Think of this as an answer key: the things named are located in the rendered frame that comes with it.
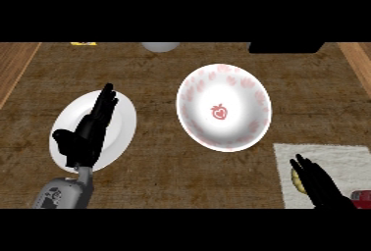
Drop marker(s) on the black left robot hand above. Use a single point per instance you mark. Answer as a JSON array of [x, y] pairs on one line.
[[87, 137]]

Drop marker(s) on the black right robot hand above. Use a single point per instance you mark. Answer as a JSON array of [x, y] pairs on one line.
[[322, 186]]

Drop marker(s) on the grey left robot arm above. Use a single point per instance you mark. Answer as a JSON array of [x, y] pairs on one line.
[[66, 192]]

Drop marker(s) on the yellow squash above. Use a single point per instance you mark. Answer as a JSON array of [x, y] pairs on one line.
[[296, 179]]

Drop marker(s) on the white placemat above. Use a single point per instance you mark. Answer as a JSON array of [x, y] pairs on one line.
[[338, 160]]

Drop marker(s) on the white bowl with strawberry print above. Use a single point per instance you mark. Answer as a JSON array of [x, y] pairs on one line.
[[224, 108]]

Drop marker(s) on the plain white plate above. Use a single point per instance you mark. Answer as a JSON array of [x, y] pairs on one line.
[[121, 130]]

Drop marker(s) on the red object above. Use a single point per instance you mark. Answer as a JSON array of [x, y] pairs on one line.
[[363, 199]]

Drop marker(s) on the yellow object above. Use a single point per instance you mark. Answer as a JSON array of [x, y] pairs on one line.
[[84, 43]]

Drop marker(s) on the pale grey round object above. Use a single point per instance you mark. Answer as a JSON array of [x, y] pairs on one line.
[[162, 46]]

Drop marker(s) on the black appliance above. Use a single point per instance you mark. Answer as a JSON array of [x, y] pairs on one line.
[[285, 47]]

